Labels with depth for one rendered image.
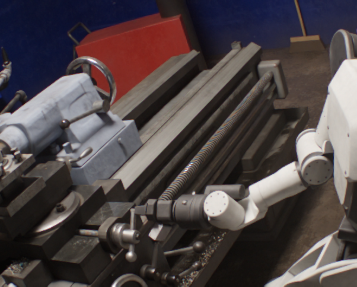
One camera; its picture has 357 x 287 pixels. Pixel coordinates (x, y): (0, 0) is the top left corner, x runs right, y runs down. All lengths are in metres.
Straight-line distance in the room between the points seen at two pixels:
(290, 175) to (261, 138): 1.48
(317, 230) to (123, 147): 1.19
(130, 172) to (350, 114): 1.15
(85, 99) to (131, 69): 2.56
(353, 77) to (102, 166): 1.15
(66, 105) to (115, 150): 0.24
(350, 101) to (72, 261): 0.88
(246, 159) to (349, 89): 1.69
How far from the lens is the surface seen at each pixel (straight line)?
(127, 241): 1.61
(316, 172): 1.35
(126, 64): 4.64
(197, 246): 1.84
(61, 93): 2.03
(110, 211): 1.76
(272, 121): 3.02
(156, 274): 1.79
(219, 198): 1.43
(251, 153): 2.76
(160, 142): 2.19
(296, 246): 2.86
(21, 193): 1.62
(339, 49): 1.27
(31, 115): 1.92
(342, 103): 1.08
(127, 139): 2.16
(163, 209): 1.52
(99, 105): 2.08
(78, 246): 1.65
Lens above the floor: 1.66
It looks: 22 degrees down
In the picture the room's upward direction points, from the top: 19 degrees counter-clockwise
